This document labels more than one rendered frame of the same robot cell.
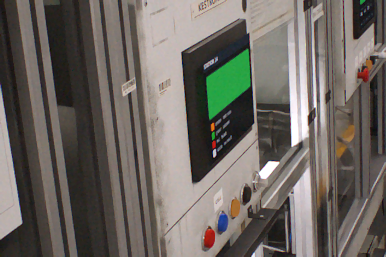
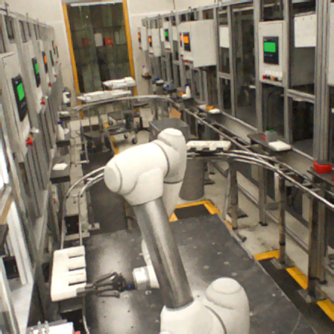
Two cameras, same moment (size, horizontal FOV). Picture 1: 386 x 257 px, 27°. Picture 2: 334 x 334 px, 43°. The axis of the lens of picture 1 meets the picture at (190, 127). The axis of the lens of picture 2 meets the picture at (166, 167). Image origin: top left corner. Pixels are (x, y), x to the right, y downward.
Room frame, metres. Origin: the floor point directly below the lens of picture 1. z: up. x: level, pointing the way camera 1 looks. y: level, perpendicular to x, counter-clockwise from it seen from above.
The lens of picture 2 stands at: (0.17, 0.10, 1.86)
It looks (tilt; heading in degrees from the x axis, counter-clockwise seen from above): 19 degrees down; 325
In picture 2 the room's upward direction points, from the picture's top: 6 degrees counter-clockwise
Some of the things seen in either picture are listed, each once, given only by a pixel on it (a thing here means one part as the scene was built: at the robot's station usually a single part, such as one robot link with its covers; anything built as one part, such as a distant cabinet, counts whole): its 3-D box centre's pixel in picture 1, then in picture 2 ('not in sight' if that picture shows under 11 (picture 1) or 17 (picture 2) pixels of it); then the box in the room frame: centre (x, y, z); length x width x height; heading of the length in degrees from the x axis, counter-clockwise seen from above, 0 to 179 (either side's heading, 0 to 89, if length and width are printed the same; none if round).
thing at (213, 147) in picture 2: not in sight; (207, 148); (2.77, -2.15, 0.84); 0.37 x 0.14 x 0.10; 34
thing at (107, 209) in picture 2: not in sight; (103, 162); (5.64, -2.56, 0.01); 5.85 x 0.59 x 0.01; 156
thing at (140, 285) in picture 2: not in sight; (140, 278); (1.50, -0.64, 0.88); 0.09 x 0.06 x 0.09; 156
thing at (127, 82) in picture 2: not in sight; (122, 103); (7.41, -4.04, 0.48); 0.84 x 0.58 x 0.97; 164
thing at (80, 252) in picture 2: not in sight; (70, 275); (1.80, -0.45, 0.84); 0.36 x 0.14 x 0.10; 156
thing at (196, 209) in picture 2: not in sight; (197, 222); (3.08, -2.24, 0.01); 1.00 x 0.55 x 0.01; 156
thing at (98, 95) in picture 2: not in sight; (107, 118); (6.42, -3.14, 0.48); 0.88 x 0.56 x 0.96; 84
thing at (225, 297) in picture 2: not in sight; (225, 309); (1.15, -0.78, 0.85); 0.18 x 0.16 x 0.22; 97
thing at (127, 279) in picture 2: not in sight; (123, 282); (1.53, -0.57, 0.88); 0.09 x 0.07 x 0.08; 66
